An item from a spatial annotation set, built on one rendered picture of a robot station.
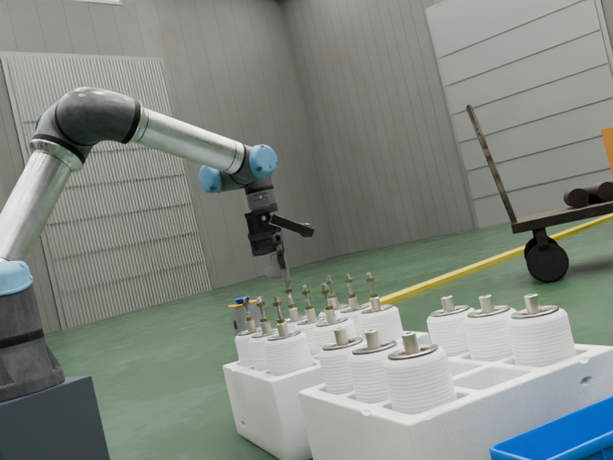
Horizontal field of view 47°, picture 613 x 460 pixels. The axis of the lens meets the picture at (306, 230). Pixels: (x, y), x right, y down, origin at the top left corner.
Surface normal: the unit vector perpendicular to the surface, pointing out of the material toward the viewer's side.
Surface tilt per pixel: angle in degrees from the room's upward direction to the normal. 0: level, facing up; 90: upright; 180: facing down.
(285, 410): 90
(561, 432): 88
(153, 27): 90
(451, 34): 90
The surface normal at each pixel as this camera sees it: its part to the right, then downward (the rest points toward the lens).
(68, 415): 0.71, -0.17
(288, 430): 0.37, -0.10
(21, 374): 0.40, -0.41
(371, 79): -0.67, 0.15
